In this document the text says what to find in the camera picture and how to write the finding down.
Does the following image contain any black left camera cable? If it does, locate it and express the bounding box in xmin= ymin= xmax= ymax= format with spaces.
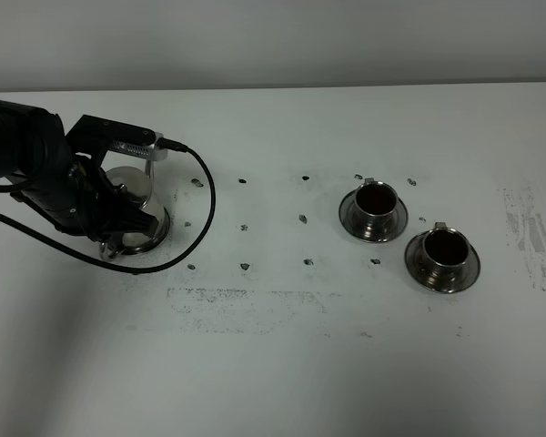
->
xmin=0 ymin=138 xmax=217 ymax=274

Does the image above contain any steel teapot saucer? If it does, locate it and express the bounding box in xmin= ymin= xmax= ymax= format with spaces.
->
xmin=117 ymin=218 xmax=170 ymax=256

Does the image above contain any stainless steel teapot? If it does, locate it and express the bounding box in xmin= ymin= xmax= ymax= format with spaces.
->
xmin=99 ymin=160 xmax=171 ymax=262

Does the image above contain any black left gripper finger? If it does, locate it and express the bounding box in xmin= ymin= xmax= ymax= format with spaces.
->
xmin=99 ymin=208 xmax=159 ymax=247

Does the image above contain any far stainless steel saucer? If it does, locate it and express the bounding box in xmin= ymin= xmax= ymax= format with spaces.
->
xmin=339 ymin=183 xmax=409 ymax=243

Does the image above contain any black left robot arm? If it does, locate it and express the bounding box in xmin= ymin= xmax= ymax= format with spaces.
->
xmin=0 ymin=100 xmax=169 ymax=252

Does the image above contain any far stainless steel teacup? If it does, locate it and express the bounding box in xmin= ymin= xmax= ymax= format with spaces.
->
xmin=353 ymin=178 xmax=399 ymax=229

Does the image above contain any near stainless steel teacup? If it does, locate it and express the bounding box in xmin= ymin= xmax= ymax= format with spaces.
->
xmin=421 ymin=222 xmax=471 ymax=277

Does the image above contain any near stainless steel saucer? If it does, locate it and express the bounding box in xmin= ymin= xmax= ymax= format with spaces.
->
xmin=404 ymin=228 xmax=481 ymax=294

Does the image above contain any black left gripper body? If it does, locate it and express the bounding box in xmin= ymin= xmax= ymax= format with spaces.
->
xmin=10 ymin=155 xmax=132 ymax=241

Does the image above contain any stainless steel saucer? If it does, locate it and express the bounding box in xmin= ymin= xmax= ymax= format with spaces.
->
xmin=404 ymin=228 xmax=481 ymax=294
xmin=339 ymin=183 xmax=409 ymax=243

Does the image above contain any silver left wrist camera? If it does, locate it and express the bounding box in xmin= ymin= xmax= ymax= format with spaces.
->
xmin=108 ymin=140 xmax=168 ymax=162

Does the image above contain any stainless steel teacup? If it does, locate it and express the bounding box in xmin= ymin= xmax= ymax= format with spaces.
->
xmin=353 ymin=178 xmax=399 ymax=229
xmin=421 ymin=222 xmax=471 ymax=277

